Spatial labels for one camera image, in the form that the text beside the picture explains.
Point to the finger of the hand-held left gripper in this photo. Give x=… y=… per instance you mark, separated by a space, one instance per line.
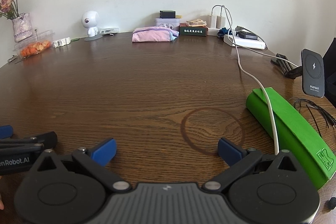
x=46 y=140
x=5 y=131

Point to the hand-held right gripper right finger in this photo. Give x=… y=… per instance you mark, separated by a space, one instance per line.
x=229 y=152

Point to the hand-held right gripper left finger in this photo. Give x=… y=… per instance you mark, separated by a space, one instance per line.
x=105 y=151

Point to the pink and blue garment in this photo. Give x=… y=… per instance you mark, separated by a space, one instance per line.
x=152 y=35

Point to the green felt pouch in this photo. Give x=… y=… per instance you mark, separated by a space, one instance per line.
x=294 y=129

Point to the clear container of oranges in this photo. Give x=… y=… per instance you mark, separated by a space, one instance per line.
x=32 y=48

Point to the white plastic clip block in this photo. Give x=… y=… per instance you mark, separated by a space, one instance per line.
x=61 y=42

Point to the small green card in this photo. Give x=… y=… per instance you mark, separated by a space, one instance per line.
x=75 y=39

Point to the black folding phone stand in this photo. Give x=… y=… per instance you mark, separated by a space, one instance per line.
x=282 y=61

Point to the purple textured vase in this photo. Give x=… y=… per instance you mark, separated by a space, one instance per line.
x=22 y=27

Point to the white extension socket block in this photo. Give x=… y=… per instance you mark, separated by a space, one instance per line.
x=249 y=43

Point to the black device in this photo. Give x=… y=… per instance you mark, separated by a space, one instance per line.
x=248 y=35

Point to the small white plastic box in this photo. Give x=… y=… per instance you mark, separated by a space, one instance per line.
x=109 y=30

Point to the grey power plug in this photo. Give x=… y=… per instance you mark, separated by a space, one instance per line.
x=240 y=28

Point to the red and green box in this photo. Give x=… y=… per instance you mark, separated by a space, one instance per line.
x=191 y=31

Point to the white robot figurine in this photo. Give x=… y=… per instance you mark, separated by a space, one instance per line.
x=89 y=19

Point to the black bag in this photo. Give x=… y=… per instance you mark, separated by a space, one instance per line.
x=331 y=66

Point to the yellow paper bundles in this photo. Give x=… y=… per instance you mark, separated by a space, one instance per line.
x=196 y=22

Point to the small black box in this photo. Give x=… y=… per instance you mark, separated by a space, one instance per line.
x=168 y=14

